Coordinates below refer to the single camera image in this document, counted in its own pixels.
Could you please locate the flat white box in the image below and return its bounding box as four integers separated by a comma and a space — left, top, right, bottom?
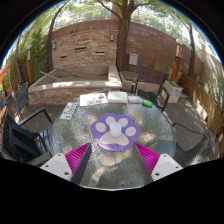
107, 90, 119, 104
116, 90, 129, 104

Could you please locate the grey wall utility box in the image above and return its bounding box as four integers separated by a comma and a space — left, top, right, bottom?
128, 53, 139, 66

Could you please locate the green wipes packet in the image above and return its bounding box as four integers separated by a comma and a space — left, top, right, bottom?
141, 99, 154, 108

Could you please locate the open colourful magazine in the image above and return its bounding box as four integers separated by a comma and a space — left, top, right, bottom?
79, 92, 109, 107

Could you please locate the purple paw-shaped mouse pad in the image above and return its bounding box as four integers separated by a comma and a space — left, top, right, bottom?
90, 112, 142, 152

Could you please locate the white licence plate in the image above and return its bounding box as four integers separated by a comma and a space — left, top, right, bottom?
59, 101, 79, 120

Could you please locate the dark wooden slatted armchair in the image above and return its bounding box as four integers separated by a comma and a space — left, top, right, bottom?
130, 65, 171, 113

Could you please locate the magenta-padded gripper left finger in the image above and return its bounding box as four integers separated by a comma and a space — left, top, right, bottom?
39, 142, 93, 186

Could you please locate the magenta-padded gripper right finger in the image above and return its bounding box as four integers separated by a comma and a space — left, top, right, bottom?
132, 142, 184, 186

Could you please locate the white computer mouse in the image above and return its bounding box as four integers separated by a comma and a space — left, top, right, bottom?
109, 121, 122, 138

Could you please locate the white rectangular planter box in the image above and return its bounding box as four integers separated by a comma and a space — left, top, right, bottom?
163, 79, 183, 104

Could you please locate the black metal armchair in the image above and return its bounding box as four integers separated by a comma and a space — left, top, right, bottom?
171, 122, 214, 161

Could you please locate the black mesh-back chair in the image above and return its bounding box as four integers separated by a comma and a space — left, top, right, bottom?
13, 81, 34, 121

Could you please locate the wooden lamp post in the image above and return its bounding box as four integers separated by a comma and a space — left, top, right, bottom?
171, 39, 184, 81
25, 44, 34, 84

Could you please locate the blue and white book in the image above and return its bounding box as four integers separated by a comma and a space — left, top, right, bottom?
127, 95, 144, 104

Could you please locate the brown tree trunk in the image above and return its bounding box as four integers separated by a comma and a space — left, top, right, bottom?
114, 0, 133, 72

